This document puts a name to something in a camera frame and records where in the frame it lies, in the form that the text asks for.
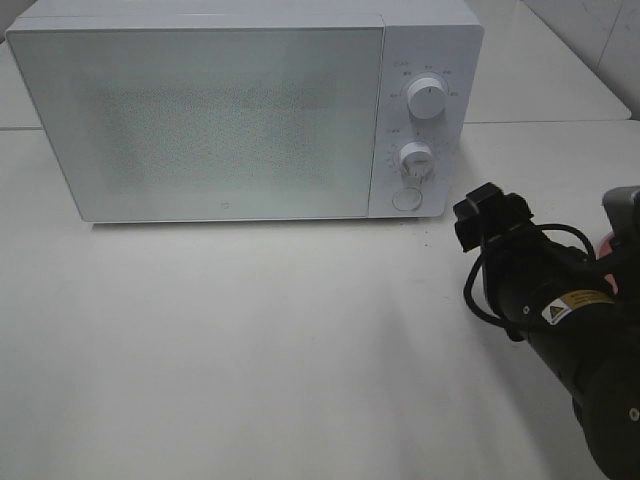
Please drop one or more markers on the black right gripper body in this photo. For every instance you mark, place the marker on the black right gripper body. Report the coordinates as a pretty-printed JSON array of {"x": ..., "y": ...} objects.
[{"x": 487, "y": 213}]

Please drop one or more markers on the pink round plate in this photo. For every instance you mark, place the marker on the pink round plate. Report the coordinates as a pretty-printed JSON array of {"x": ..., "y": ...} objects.
[{"x": 604, "y": 249}]

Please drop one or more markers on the white microwave door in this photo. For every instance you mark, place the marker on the white microwave door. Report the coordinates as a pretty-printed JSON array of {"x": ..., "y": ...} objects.
[{"x": 208, "y": 125}]

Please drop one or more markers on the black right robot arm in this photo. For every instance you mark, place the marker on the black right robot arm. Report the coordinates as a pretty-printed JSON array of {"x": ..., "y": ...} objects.
[{"x": 578, "y": 310}]

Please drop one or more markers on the round white door button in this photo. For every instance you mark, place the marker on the round white door button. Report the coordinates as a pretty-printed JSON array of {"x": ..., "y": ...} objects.
[{"x": 407, "y": 199}]

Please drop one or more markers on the lower white round knob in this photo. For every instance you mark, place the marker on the lower white round knob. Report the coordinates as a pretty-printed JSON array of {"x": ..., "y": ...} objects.
[{"x": 416, "y": 160}]

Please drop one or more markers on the white round knob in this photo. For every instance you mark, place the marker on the white round knob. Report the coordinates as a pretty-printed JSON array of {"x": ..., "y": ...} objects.
[
  {"x": 416, "y": 160},
  {"x": 426, "y": 96}
]

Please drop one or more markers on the upper white round knob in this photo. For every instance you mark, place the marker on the upper white round knob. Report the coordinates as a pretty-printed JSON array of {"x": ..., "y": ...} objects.
[{"x": 426, "y": 96}]

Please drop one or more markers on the white microwave oven body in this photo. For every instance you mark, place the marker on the white microwave oven body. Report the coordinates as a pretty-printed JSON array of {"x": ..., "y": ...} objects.
[{"x": 448, "y": 49}]

